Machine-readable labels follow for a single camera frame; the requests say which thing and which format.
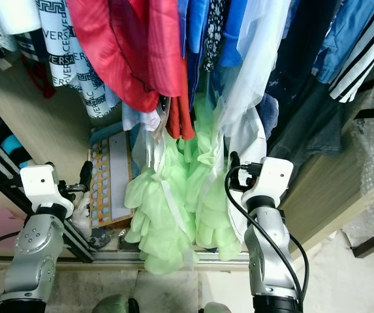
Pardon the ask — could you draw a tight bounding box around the colourful puzzle board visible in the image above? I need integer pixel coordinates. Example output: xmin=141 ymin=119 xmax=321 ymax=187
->
xmin=89 ymin=127 xmax=136 ymax=230

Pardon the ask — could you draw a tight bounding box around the beige wardrobe inner panel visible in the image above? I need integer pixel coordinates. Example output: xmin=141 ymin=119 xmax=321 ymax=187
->
xmin=0 ymin=55 xmax=97 ymax=171

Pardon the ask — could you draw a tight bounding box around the orange red garment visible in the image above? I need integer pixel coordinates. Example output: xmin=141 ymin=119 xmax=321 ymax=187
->
xmin=166 ymin=78 xmax=197 ymax=142

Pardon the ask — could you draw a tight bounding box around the beige wooden board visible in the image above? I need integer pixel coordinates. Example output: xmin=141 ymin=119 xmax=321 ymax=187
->
xmin=278 ymin=85 xmax=374 ymax=261

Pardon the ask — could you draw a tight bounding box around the teal black striped item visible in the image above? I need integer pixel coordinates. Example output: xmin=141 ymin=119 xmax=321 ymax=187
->
xmin=0 ymin=127 xmax=32 ymax=169

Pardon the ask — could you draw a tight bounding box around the pale blue garment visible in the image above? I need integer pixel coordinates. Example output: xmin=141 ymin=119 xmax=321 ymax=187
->
xmin=123 ymin=101 xmax=163 ymax=134

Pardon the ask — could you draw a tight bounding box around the pink foam mat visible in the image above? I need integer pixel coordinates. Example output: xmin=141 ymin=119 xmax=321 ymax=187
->
xmin=0 ymin=209 xmax=32 ymax=256

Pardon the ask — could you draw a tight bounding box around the light green plastic bag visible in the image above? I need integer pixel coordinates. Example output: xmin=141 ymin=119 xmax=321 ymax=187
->
xmin=125 ymin=98 xmax=244 ymax=276

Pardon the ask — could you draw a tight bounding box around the translucent white garment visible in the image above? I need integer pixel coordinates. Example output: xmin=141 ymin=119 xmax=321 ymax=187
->
xmin=218 ymin=0 xmax=293 ymax=242

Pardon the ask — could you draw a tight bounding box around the dark navy garment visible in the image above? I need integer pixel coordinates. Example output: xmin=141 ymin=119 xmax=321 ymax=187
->
xmin=268 ymin=0 xmax=347 ymax=158

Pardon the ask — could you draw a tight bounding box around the white black lettered garment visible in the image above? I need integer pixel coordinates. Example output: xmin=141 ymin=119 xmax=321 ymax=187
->
xmin=37 ymin=0 xmax=123 ymax=119

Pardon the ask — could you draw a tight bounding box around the silver left robot leg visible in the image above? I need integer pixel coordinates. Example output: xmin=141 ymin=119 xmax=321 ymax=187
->
xmin=99 ymin=295 xmax=138 ymax=313

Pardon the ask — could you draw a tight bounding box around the silver robot leg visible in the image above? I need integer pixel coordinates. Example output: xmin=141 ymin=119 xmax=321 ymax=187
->
xmin=99 ymin=295 xmax=138 ymax=313
xmin=203 ymin=302 xmax=233 ymax=313

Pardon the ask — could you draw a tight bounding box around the silver right robot leg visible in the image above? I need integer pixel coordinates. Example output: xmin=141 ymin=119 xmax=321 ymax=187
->
xmin=203 ymin=302 xmax=233 ymax=313

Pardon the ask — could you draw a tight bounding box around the blue hanging garment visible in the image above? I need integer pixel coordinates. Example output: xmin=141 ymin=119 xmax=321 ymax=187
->
xmin=177 ymin=0 xmax=249 ymax=105

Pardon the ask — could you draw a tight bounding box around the red hanging garment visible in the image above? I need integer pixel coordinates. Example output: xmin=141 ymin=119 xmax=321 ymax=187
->
xmin=66 ymin=0 xmax=197 ymax=115

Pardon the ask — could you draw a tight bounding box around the black white striped garment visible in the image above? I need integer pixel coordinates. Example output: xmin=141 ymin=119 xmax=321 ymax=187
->
xmin=330 ymin=0 xmax=374 ymax=103

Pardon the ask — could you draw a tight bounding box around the blue denim garment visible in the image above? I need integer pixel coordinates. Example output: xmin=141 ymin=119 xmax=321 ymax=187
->
xmin=311 ymin=0 xmax=374 ymax=82

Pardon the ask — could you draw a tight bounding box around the white hanging garment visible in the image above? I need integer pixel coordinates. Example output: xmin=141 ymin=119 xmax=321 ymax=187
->
xmin=0 ymin=0 xmax=44 ymax=37

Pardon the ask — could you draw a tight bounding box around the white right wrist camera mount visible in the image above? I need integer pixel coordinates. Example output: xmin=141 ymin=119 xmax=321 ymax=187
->
xmin=242 ymin=157 xmax=294 ymax=209

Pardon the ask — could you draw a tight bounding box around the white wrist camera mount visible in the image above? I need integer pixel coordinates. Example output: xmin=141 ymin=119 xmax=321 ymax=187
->
xmin=242 ymin=157 xmax=294 ymax=209
xmin=20 ymin=164 xmax=73 ymax=219

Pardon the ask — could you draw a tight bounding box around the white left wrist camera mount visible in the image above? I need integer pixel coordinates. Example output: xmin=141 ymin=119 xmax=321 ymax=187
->
xmin=20 ymin=164 xmax=73 ymax=219

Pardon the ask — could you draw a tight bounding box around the black sliding door frame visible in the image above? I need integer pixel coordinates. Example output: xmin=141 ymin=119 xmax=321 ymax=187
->
xmin=0 ymin=108 xmax=97 ymax=263

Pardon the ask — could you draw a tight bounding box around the silver sliding door rail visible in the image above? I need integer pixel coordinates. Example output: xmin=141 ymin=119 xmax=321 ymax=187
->
xmin=0 ymin=251 xmax=254 ymax=265

